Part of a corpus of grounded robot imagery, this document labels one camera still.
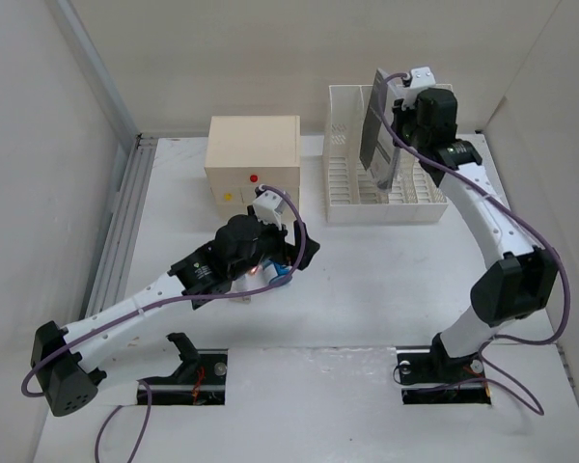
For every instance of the grey setup guide booklet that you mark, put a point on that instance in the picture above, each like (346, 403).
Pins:
(378, 154)

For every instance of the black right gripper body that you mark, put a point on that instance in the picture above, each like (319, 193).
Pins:
(405, 128)

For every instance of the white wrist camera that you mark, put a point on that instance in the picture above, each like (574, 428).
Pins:
(420, 78)
(268, 207)

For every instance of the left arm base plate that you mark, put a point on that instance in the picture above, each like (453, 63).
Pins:
(204, 386)

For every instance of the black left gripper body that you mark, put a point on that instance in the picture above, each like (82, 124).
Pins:
(270, 246)

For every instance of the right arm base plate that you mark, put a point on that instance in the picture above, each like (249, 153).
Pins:
(425, 380)

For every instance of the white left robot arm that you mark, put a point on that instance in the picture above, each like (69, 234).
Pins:
(139, 337)

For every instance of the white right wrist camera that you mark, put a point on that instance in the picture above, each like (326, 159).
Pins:
(420, 78)

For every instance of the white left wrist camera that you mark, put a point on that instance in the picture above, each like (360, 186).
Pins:
(268, 207)

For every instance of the cream wooden drawer cabinet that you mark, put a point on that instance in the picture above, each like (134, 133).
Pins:
(240, 146)

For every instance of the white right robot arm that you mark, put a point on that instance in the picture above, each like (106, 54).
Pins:
(519, 275)

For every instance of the blue plastic jar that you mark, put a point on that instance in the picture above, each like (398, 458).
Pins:
(274, 272)

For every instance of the small beige eraser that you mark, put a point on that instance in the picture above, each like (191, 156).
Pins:
(242, 299)

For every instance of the white perforated file organizer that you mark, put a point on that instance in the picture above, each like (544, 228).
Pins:
(350, 196)

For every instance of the aluminium rail frame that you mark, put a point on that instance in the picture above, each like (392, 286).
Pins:
(130, 176)

